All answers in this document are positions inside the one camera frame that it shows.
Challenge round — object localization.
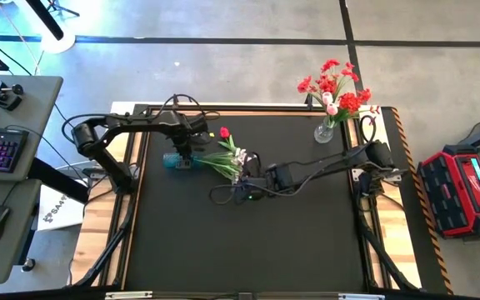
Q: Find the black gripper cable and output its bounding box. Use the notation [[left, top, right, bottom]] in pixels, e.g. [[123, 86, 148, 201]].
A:
[[208, 182, 242, 206]]

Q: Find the grey desk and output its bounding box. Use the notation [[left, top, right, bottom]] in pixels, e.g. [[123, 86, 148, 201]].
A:
[[0, 74, 64, 285]]

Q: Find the clear glass vase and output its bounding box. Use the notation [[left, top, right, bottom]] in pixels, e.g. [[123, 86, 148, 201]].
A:
[[313, 118, 336, 145]]

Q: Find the black frame strut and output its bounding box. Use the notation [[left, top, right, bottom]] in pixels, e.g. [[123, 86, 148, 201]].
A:
[[356, 195, 420, 291], [72, 193, 137, 288]]

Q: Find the black table mat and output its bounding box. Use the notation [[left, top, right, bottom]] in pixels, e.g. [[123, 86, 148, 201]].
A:
[[123, 111, 368, 291]]

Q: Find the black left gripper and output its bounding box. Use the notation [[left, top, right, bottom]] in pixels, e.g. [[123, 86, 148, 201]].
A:
[[167, 111, 210, 170]]

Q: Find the pink tulip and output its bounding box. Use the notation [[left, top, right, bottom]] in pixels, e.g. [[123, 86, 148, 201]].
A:
[[322, 91, 335, 126], [325, 102, 340, 127]]

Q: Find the blue textured vase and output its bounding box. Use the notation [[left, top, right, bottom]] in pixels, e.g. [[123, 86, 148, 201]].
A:
[[162, 152, 204, 170]]

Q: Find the black tripod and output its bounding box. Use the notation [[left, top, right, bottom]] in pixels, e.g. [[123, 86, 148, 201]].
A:
[[46, 0, 81, 18]]

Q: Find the yellow black hazard tape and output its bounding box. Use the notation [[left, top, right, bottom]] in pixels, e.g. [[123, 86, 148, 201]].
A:
[[391, 107, 454, 295]]

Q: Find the red tulip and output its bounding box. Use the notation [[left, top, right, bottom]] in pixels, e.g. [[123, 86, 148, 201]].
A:
[[217, 126, 238, 153]]

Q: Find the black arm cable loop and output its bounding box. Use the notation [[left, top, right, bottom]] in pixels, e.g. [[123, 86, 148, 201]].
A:
[[358, 113, 378, 145]]

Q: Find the silver metal bracket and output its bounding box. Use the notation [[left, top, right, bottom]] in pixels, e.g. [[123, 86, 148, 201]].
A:
[[337, 292, 386, 300], [105, 291, 153, 300]]

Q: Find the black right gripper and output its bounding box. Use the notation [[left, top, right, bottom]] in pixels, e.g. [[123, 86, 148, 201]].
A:
[[235, 152, 271, 203]]

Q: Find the black desk-mounted handle device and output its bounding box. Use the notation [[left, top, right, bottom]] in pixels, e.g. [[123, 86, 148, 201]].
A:
[[0, 79, 24, 112]]

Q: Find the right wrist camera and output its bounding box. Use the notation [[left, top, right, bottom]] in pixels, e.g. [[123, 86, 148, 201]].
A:
[[242, 189, 266, 203]]

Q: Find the black desk support bar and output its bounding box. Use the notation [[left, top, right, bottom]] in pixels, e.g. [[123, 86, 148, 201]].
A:
[[27, 157, 90, 204]]

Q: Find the red black power station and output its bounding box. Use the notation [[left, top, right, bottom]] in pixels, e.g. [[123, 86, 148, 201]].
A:
[[417, 143, 480, 239]]

